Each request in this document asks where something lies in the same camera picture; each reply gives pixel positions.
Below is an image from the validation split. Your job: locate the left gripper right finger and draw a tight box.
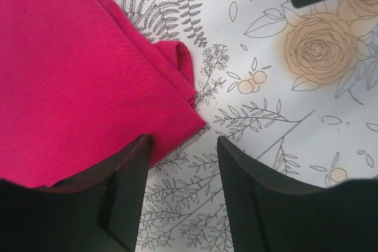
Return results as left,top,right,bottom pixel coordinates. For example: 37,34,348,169
217,137,377,251

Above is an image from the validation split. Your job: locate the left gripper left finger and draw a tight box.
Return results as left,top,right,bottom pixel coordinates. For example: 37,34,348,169
1,134,152,251

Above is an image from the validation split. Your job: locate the magenta t shirt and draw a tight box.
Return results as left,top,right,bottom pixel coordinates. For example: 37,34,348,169
1,0,205,187

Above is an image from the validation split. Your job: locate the floral patterned table mat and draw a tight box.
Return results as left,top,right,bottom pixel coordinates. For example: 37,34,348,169
114,0,377,251

